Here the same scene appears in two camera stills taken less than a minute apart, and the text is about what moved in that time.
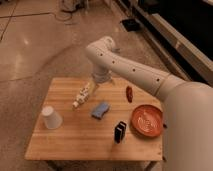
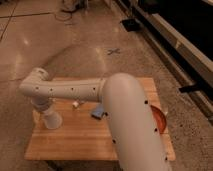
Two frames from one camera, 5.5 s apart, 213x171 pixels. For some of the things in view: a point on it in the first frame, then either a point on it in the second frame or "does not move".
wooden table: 81,119 does not move
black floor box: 131,24 does not move
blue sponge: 100,110 does not move
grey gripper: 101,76 to 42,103
